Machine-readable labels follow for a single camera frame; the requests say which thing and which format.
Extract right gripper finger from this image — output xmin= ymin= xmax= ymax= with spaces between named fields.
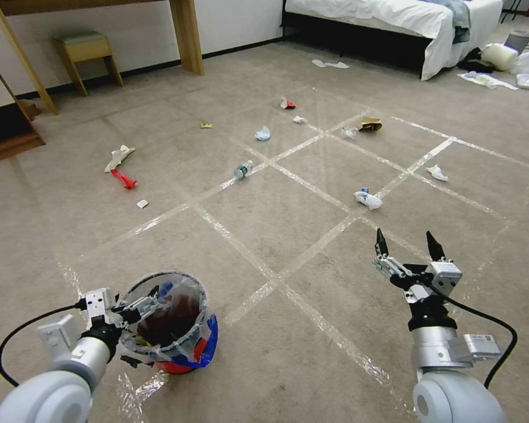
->
xmin=425 ymin=230 xmax=447 ymax=265
xmin=372 ymin=228 xmax=410 ymax=281

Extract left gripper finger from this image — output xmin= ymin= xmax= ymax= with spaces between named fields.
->
xmin=116 ymin=341 xmax=146 ymax=370
xmin=122 ymin=285 xmax=165 ymax=325

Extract red trash bin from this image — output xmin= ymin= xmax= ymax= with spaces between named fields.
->
xmin=125 ymin=271 xmax=212 ymax=375

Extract clear blue-printed bin liner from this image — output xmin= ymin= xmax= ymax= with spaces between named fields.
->
xmin=116 ymin=271 xmax=219 ymax=375

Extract grey waste bin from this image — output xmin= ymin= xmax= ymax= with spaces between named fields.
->
xmin=504 ymin=29 xmax=529 ymax=52

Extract crumpled white blue bag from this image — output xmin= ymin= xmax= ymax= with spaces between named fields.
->
xmin=352 ymin=187 xmax=384 ymax=212

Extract red plastic wrapper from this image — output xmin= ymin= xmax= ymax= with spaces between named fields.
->
xmin=110 ymin=167 xmax=138 ymax=191

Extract crumpled tan white paper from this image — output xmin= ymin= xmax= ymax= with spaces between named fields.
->
xmin=104 ymin=144 xmax=136 ymax=173

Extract clear plastic bottle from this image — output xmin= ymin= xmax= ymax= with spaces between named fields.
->
xmin=232 ymin=160 xmax=255 ymax=180

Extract black cloth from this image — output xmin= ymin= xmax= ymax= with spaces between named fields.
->
xmin=457 ymin=47 xmax=495 ymax=75

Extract white translucent bundle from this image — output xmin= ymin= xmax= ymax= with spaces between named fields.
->
xmin=483 ymin=43 xmax=519 ymax=73

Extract brown cardboard piece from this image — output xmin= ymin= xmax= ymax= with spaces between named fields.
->
xmin=17 ymin=99 xmax=41 ymax=121

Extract blue cloth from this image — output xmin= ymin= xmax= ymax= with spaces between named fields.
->
xmin=444 ymin=0 xmax=473 ymax=44

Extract wooden nightstand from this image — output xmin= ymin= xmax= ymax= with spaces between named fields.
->
xmin=0 ymin=72 xmax=47 ymax=168

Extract white bedding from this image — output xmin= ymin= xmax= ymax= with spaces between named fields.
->
xmin=285 ymin=0 xmax=504 ymax=82

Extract black chair legs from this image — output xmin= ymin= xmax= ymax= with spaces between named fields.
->
xmin=500 ymin=0 xmax=529 ymax=25

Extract wooden stool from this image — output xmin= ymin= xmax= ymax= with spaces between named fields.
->
xmin=52 ymin=31 xmax=124 ymax=97

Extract wooden desk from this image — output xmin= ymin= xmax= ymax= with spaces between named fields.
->
xmin=0 ymin=0 xmax=205 ymax=115

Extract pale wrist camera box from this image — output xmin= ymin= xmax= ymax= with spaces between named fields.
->
xmin=424 ymin=258 xmax=464 ymax=295
xmin=80 ymin=288 xmax=119 ymax=325

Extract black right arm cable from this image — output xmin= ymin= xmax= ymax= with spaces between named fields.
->
xmin=443 ymin=296 xmax=519 ymax=391

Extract black bed frame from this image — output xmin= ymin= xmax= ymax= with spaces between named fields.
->
xmin=280 ymin=0 xmax=434 ymax=73

